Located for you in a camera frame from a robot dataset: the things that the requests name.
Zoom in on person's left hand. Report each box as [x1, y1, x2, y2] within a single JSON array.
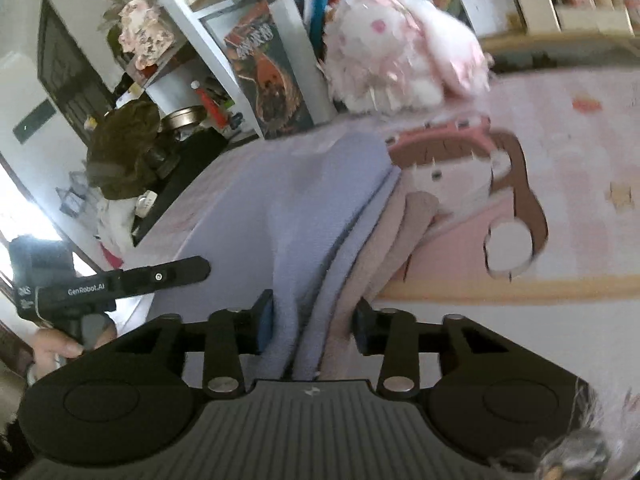
[[27, 328, 85, 385]]

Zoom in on white garment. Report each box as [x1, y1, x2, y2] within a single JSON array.
[[96, 198, 137, 259]]

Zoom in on white wrist watch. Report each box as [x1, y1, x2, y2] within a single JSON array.
[[134, 190, 158, 219]]

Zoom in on olive green garment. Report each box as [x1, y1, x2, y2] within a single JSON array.
[[86, 100, 160, 200]]

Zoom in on pink checkered desk mat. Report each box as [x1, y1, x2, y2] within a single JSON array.
[[138, 70, 639, 379]]

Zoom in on metal bowl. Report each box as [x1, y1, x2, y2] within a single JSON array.
[[160, 105, 207, 132]]

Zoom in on red tassel charm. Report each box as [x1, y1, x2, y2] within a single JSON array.
[[191, 80, 229, 131]]

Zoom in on white wooden bookshelf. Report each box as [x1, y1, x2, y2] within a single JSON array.
[[157, 0, 639, 139]]

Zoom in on pink bunny sign ornament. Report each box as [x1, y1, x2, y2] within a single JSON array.
[[118, 0, 176, 70]]

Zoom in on Harry Potter book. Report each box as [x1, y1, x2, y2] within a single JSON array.
[[224, 0, 337, 140]]

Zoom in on pink bunny plush toy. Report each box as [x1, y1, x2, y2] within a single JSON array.
[[323, 0, 491, 115]]

